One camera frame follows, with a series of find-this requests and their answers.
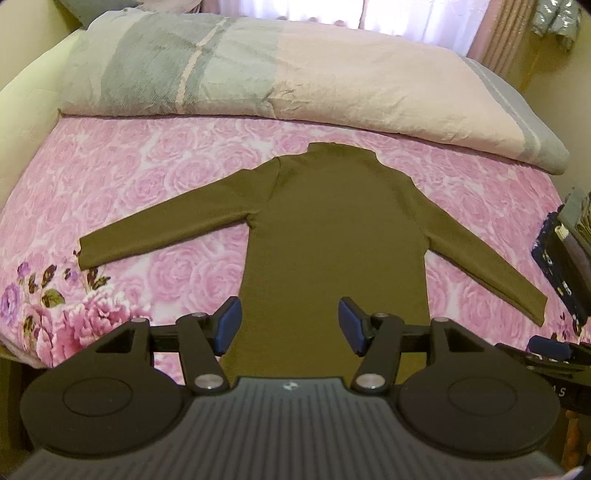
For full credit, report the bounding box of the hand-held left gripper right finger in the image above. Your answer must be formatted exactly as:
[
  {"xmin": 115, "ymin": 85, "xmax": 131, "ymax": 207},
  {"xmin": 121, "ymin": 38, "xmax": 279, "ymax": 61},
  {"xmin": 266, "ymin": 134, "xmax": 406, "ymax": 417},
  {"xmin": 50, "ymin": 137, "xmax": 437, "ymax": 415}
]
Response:
[{"xmin": 338, "ymin": 298, "xmax": 496, "ymax": 396}]

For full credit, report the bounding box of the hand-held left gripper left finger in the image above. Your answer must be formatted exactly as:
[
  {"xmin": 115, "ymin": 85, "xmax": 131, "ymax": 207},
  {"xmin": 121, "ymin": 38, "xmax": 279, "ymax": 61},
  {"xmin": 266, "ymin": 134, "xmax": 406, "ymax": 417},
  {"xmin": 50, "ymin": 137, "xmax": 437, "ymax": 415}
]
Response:
[{"xmin": 95, "ymin": 298, "xmax": 244, "ymax": 396}]

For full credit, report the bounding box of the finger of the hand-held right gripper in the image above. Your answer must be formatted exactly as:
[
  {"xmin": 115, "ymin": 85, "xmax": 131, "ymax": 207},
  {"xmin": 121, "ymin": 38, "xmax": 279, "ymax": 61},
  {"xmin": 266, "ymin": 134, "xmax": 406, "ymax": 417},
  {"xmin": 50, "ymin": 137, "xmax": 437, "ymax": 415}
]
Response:
[{"xmin": 529, "ymin": 335, "xmax": 576, "ymax": 361}]

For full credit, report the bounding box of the olive long-sleeve sweater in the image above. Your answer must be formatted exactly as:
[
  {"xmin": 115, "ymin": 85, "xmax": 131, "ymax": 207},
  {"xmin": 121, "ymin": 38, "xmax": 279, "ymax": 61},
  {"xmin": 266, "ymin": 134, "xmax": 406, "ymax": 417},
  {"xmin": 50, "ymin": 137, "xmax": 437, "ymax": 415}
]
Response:
[{"xmin": 78, "ymin": 141, "xmax": 549, "ymax": 385}]

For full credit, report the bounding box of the small stack of folded clothes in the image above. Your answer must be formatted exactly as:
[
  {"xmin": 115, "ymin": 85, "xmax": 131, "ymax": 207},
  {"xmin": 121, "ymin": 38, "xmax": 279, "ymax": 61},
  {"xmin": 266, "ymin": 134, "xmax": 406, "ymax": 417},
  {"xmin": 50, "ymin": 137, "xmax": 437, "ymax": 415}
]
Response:
[{"xmin": 531, "ymin": 211, "xmax": 590, "ymax": 326}]

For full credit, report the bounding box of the dark grey folded garment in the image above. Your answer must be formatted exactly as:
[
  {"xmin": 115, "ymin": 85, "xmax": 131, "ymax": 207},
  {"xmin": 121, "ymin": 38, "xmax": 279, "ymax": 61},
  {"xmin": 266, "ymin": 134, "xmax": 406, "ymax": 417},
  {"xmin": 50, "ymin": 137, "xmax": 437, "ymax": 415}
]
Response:
[{"xmin": 563, "ymin": 237, "xmax": 591, "ymax": 298}]

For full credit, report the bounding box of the olive folded garment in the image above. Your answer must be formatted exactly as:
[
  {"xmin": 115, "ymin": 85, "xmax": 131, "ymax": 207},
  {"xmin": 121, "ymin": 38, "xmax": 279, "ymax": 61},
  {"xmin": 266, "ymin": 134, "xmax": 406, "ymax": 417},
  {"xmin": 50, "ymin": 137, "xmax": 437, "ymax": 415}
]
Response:
[{"xmin": 571, "ymin": 196, "xmax": 591, "ymax": 244}]

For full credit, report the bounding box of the light grey folded garment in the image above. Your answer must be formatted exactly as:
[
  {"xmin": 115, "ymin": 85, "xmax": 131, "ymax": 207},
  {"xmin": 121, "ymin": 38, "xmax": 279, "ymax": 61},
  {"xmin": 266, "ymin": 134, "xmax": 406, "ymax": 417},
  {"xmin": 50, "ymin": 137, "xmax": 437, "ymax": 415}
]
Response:
[{"xmin": 560, "ymin": 187, "xmax": 588, "ymax": 228}]

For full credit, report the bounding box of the pink floral blanket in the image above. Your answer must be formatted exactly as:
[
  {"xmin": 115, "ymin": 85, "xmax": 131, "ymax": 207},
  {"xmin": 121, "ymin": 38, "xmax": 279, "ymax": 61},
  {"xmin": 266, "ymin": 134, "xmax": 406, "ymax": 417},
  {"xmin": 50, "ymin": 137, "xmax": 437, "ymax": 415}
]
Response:
[{"xmin": 0, "ymin": 113, "xmax": 578, "ymax": 376}]

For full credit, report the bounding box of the grey and pink folded duvet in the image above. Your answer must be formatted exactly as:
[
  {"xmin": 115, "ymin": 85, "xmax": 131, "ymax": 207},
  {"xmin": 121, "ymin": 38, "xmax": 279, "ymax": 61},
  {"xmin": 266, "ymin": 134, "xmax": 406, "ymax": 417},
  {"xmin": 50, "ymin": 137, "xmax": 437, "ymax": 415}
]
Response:
[{"xmin": 58, "ymin": 9, "xmax": 571, "ymax": 176}]

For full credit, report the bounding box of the cream quilted headboard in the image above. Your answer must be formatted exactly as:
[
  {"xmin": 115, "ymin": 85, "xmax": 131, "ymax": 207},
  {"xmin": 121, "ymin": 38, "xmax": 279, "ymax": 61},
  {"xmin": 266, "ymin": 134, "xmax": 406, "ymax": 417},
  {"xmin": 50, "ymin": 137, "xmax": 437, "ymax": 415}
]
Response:
[{"xmin": 0, "ymin": 28, "xmax": 87, "ymax": 210}]

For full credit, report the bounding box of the pink curtain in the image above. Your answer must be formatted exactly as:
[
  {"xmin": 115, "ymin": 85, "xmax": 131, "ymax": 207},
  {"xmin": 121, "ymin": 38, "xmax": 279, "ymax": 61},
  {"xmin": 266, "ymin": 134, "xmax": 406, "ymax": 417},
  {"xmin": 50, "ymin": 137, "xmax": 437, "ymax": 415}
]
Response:
[{"xmin": 203, "ymin": 0, "xmax": 528, "ymax": 80}]

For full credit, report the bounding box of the lilac pillow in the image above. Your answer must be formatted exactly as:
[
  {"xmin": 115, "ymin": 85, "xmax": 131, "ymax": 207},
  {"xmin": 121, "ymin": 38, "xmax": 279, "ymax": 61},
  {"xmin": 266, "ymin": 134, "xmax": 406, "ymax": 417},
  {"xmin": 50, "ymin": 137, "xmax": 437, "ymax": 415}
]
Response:
[{"xmin": 139, "ymin": 0, "xmax": 205, "ymax": 16}]

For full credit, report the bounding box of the shiny silver jacket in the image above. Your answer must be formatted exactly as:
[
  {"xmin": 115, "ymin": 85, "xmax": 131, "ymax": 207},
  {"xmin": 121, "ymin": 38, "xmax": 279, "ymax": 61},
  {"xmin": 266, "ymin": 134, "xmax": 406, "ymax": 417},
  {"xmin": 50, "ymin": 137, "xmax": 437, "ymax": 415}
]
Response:
[{"xmin": 531, "ymin": 0, "xmax": 583, "ymax": 48}]

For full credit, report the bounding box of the grey pillow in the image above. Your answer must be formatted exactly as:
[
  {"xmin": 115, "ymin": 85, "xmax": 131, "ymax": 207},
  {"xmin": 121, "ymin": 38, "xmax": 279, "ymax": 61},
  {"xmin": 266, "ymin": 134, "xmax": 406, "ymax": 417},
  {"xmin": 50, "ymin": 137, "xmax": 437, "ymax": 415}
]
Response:
[{"xmin": 60, "ymin": 0, "xmax": 141, "ymax": 25}]

